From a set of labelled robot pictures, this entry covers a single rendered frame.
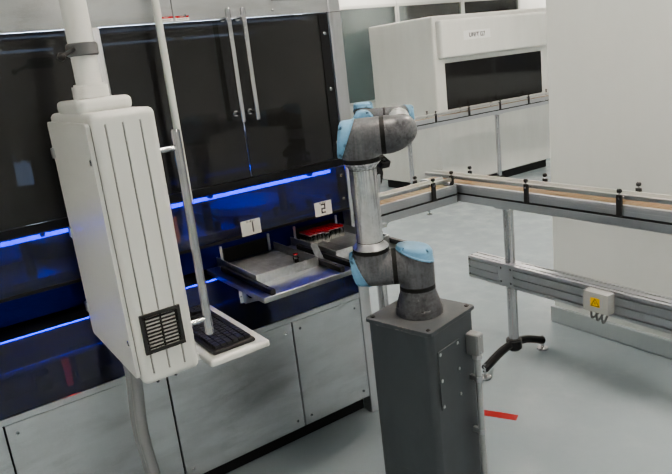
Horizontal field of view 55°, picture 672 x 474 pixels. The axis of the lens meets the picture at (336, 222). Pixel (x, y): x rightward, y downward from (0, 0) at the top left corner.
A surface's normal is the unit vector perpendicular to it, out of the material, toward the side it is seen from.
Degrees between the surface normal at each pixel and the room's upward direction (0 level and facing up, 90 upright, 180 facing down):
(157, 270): 90
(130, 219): 90
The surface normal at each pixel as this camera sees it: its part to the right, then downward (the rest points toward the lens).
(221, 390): 0.56, 0.14
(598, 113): -0.82, 0.23
